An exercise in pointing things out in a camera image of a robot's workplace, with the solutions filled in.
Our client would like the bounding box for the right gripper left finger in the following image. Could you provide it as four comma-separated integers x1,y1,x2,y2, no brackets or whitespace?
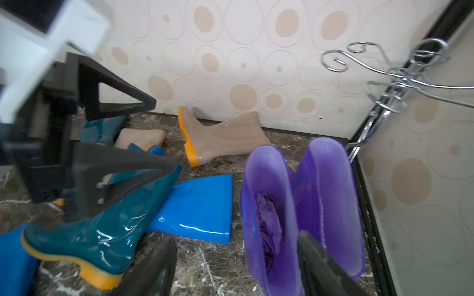
110,236,177,296

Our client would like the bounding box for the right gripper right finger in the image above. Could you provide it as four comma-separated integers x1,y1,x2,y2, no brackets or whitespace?
297,231,367,296

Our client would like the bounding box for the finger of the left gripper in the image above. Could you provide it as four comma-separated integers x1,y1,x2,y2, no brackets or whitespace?
75,54,156,120
68,143,178,222

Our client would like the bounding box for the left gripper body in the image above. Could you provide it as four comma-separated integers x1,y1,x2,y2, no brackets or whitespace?
1,53,80,222

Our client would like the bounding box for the teal boot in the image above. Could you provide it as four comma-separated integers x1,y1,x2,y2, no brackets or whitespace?
79,115,127,146
21,165,182,290

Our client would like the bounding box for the purple boot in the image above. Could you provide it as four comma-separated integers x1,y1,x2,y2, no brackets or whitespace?
240,145,303,296
290,137,365,279

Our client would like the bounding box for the blue boot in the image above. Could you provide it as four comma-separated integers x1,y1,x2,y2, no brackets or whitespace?
146,175,233,244
1,224,38,296

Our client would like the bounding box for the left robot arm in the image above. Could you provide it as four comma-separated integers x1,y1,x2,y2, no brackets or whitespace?
1,1,178,223

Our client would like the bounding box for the beige boot back left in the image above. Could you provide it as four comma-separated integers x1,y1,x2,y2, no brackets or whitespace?
114,128,167,151

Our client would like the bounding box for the beige boot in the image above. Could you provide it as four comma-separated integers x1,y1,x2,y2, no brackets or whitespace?
178,106,270,168
114,128,167,151

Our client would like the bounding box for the beige boot back right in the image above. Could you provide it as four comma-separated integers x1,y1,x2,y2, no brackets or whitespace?
178,106,270,168

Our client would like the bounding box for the chrome wire stand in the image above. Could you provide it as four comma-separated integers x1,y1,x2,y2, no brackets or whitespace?
320,38,474,163

